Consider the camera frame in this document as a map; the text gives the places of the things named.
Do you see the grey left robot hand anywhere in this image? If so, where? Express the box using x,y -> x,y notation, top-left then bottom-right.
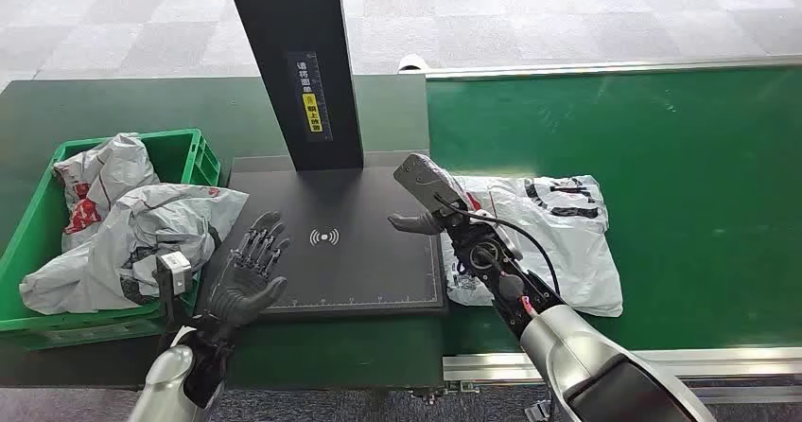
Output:
200,210 -> 292,338

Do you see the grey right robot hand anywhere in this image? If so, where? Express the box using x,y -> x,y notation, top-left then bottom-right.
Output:
387,211 -> 450,237

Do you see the grey black-print mailer package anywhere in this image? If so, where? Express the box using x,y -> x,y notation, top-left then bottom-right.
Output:
438,174 -> 625,319

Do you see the green conveyor belt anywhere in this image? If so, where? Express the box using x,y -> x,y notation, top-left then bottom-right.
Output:
426,65 -> 802,355

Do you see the large grey crumpled mailer bag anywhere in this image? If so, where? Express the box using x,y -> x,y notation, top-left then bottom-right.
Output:
18,183 -> 250,316

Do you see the white roller end cap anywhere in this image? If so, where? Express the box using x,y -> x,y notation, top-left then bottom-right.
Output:
398,53 -> 431,74

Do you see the black yellow column label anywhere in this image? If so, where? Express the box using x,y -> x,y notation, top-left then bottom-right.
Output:
287,50 -> 335,143

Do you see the grey red-print mailer bag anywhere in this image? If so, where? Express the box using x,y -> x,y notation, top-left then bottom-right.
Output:
51,132 -> 162,255

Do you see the green plastic crate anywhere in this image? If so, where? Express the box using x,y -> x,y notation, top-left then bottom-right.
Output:
0,129 -> 222,352

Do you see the black scanner column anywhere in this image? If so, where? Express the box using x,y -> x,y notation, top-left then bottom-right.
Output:
222,0 -> 365,173

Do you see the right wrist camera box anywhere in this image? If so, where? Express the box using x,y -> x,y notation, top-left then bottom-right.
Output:
392,152 -> 475,218

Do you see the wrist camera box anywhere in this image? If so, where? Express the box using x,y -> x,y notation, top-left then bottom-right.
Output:
392,152 -> 475,218
153,251 -> 193,325

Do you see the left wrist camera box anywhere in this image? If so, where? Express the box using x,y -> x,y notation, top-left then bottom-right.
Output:
153,251 -> 193,325

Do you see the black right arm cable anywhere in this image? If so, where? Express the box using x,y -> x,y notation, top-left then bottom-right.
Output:
433,194 -> 562,296

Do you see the metal conveyor mounting bracket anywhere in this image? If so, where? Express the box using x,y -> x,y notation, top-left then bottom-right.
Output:
410,381 -> 481,406

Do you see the thin aluminium conveyor rail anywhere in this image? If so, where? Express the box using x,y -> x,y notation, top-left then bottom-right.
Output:
426,54 -> 802,80

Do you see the wide aluminium conveyor rail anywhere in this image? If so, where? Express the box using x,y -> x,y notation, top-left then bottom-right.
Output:
442,346 -> 802,383

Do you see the aluminium conveyor frame beam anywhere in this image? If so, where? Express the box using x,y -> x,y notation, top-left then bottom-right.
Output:
686,385 -> 802,405

